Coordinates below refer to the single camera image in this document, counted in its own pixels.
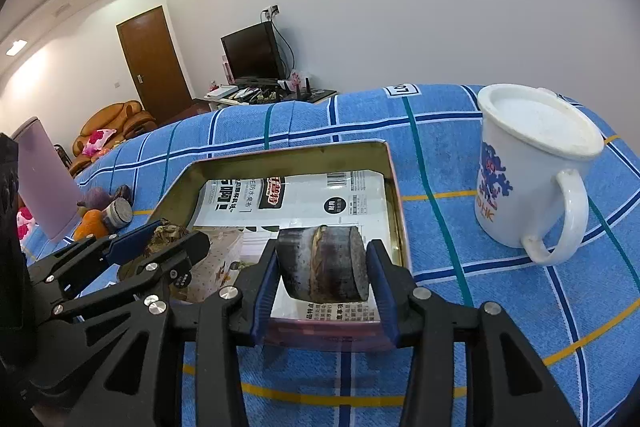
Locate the blue plaid tablecloth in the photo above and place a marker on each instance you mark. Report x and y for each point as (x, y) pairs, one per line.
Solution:
(410, 256)

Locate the orange leather sofa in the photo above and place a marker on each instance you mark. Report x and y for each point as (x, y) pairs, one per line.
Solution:
(129, 119)

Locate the printed paper sheet in tin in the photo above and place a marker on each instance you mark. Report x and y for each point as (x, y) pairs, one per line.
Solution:
(240, 217)

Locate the purple cylindrical container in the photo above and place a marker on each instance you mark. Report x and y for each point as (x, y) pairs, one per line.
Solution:
(47, 188)

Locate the round purple fruit with stem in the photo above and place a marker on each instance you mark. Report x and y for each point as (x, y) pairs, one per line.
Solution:
(95, 199)

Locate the pink metal tin box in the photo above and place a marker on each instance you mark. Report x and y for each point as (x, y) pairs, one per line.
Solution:
(177, 205)

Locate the orange fruit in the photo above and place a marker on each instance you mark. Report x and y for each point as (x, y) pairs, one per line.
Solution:
(91, 224)

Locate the pink floral cushion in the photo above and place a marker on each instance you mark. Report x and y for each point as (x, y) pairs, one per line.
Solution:
(96, 141)

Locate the black television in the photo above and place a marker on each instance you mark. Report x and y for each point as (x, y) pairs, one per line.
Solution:
(252, 53)

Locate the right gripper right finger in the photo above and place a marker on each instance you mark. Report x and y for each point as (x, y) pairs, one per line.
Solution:
(507, 383)

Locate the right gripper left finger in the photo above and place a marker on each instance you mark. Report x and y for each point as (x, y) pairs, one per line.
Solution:
(139, 382)

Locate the white tv stand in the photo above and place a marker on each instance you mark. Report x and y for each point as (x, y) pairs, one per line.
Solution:
(257, 92)

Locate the brown wooden door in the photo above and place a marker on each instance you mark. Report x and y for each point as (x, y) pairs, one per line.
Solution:
(153, 65)

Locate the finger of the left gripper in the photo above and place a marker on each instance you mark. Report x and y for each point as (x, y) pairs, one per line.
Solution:
(79, 268)
(152, 277)

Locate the small brown wrinkled fruit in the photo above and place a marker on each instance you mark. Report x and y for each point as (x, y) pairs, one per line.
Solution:
(162, 237)

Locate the cut purple yam slice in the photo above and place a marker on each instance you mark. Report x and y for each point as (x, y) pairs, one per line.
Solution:
(117, 215)

